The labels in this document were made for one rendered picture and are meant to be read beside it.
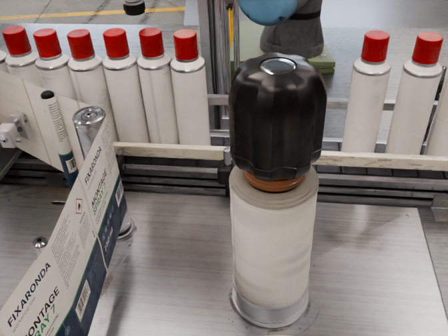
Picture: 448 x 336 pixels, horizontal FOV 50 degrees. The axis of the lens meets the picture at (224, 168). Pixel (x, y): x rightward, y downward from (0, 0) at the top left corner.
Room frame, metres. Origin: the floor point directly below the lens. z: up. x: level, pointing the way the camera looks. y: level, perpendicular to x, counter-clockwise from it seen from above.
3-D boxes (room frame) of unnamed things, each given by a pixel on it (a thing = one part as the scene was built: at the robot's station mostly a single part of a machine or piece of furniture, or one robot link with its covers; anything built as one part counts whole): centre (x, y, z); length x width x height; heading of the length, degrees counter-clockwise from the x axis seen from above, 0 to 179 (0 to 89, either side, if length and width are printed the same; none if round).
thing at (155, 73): (0.66, 0.10, 0.98); 0.05 x 0.05 x 0.20
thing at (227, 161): (0.55, -0.01, 0.89); 0.03 x 0.03 x 0.12; 81
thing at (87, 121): (0.47, 0.15, 0.97); 0.05 x 0.05 x 0.19
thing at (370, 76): (0.60, -0.21, 0.98); 0.05 x 0.05 x 0.20
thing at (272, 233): (0.34, -0.05, 1.03); 0.09 x 0.09 x 0.30
